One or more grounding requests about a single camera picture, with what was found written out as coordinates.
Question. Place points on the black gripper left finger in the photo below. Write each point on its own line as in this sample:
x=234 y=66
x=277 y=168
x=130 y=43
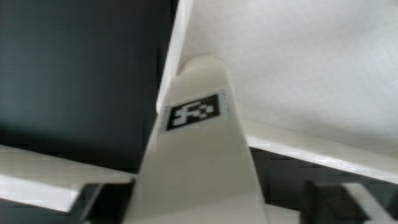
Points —
x=99 y=204

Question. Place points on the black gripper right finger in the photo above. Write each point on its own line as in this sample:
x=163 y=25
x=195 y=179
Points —
x=346 y=203

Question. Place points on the white desk leg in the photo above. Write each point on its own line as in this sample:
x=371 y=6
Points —
x=197 y=186

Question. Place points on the white desk tabletop tray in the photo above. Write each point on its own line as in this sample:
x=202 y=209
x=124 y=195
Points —
x=309 y=50

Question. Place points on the white L-shaped obstacle wall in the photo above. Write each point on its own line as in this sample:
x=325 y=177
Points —
x=41 y=179

